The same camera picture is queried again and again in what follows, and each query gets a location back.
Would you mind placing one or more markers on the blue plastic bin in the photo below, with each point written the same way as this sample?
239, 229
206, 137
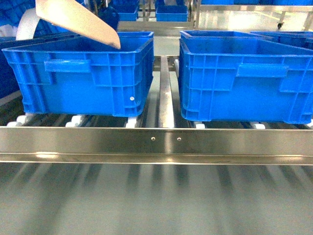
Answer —
80, 76
229, 78

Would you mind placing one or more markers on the white curved sheet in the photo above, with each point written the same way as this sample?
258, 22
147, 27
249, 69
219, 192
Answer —
27, 25

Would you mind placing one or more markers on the blue plastic bin right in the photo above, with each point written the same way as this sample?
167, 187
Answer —
229, 78

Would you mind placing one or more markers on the blue plastic bin left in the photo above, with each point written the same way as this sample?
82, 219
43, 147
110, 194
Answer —
80, 76

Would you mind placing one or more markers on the beige plastic scoop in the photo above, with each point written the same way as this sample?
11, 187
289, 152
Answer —
72, 16

